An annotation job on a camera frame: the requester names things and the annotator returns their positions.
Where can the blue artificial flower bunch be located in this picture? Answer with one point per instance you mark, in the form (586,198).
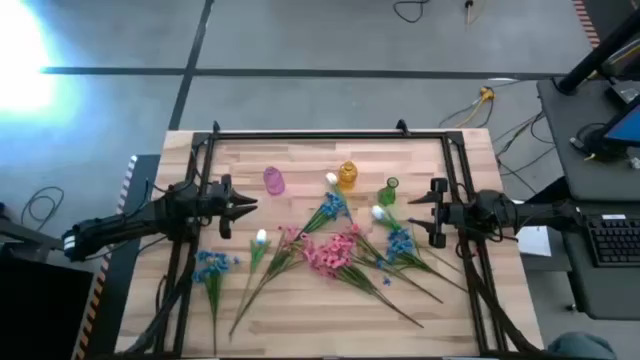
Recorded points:
(215,262)
(400,245)

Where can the black platform with hazard stripes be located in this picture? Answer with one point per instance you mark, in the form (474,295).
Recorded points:
(120,300)

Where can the black vertical pole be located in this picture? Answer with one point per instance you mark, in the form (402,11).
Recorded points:
(595,55)

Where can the white paper sheet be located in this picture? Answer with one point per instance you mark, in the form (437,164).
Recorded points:
(535,242)

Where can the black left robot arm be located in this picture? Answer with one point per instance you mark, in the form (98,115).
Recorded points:
(125,222)

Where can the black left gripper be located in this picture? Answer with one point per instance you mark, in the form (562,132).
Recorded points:
(212,202)

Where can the white artificial tulip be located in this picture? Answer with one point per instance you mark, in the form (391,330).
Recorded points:
(331,178)
(261,236)
(378,212)

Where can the black monitor base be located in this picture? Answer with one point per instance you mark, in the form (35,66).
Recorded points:
(597,145)

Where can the dense pink flower bunch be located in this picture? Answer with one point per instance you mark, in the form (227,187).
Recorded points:
(330,257)

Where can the black metal table frame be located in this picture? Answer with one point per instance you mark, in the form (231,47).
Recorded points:
(325,135)

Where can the person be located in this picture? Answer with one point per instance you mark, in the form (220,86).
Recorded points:
(580,347)

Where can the pink ribbed glass vase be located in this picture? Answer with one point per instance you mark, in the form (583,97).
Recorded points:
(274,182)

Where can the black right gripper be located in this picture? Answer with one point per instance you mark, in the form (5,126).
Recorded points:
(452,214)

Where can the grey metal stand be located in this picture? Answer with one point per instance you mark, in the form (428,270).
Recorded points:
(20,232)

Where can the black keyboard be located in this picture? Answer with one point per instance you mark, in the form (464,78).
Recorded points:
(615,242)

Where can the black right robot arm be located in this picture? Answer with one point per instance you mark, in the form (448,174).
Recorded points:
(530,212)

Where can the black case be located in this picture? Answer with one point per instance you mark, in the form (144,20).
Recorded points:
(40,315)

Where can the grey desk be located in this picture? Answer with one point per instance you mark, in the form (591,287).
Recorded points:
(575,170)

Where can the sparse pink flower bunch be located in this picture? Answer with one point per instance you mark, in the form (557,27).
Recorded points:
(291,234)

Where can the green glass vase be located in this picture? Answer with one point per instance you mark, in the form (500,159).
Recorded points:
(386,196)

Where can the monitor with blue screen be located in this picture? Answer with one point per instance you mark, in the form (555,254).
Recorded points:
(627,127)

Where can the amber glass vase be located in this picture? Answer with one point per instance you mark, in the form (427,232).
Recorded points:
(347,176)

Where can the blue flower stem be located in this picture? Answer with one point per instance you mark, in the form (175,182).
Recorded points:
(332,205)

